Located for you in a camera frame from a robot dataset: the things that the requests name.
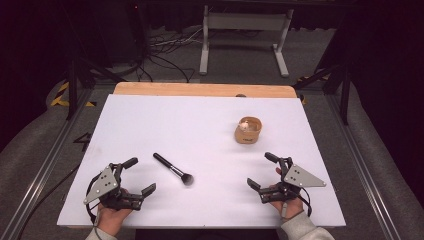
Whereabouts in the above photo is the white metal table frame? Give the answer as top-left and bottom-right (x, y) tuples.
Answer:
(198, 4), (295, 79)

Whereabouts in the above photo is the person's right hand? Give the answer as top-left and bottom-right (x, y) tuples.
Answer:
(269, 166), (305, 225)

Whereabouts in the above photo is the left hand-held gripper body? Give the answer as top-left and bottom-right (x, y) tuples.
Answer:
(83, 162), (144, 212)

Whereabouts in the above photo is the white table mat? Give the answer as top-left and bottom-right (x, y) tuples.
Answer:
(56, 93), (347, 230)

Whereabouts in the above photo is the black metal stand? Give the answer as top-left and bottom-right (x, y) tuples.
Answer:
(292, 62), (352, 126)
(64, 55), (128, 122)

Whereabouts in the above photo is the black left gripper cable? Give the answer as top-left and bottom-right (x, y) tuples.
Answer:
(85, 173), (102, 231)

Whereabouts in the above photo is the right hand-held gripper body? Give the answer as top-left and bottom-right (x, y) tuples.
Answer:
(258, 156), (327, 205)

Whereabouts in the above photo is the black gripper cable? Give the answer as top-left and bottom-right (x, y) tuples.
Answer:
(297, 187), (313, 218)
(85, 173), (102, 231)

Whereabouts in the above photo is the tangle of floor cables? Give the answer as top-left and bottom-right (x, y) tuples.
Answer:
(132, 25), (205, 84)

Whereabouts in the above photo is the aluminium floor rail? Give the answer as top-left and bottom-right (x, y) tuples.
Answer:
(0, 89), (95, 240)
(324, 93), (403, 240)

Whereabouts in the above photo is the person's dark lap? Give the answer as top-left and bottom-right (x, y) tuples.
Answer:
(134, 228), (282, 240)

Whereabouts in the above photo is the black makeup brush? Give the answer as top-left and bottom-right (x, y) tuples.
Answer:
(152, 152), (195, 187)

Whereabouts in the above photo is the black floor cable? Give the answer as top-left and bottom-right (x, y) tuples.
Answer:
(15, 163), (83, 240)

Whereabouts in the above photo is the tan round container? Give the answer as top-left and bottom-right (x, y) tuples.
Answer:
(233, 115), (263, 145)

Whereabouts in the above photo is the person's left hand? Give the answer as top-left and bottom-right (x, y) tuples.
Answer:
(96, 187), (134, 236)

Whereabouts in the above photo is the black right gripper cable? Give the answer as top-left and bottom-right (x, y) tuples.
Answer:
(297, 187), (313, 218)

